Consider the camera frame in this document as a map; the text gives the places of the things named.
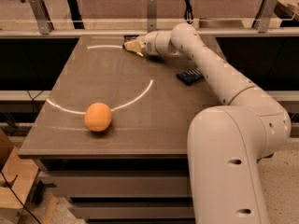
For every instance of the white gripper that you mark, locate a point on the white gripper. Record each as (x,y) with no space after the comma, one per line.
(149,46)

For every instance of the black chocolate rxbar wrapper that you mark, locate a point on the black chocolate rxbar wrapper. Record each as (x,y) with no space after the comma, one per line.
(130,37)

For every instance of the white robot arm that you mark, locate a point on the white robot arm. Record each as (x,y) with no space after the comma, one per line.
(225,142)

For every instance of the blue snack bar wrapper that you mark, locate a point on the blue snack bar wrapper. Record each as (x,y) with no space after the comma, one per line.
(190,77)

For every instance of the orange fruit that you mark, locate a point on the orange fruit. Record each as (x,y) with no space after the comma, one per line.
(98,117)

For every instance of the grey drawer cabinet table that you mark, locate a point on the grey drawer cabinet table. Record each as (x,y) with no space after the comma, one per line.
(135,171)

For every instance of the cardboard box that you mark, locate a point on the cardboard box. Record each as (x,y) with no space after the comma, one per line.
(16,180)

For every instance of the middle metal railing post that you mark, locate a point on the middle metal railing post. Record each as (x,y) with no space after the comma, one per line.
(152,15)

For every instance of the metal railing post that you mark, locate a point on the metal railing post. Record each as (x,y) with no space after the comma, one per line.
(266,15)
(42,16)
(152,15)

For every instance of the left metal railing post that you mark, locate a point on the left metal railing post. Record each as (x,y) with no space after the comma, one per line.
(42,16)

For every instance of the right metal railing post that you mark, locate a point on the right metal railing post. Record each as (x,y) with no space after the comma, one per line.
(266,15)

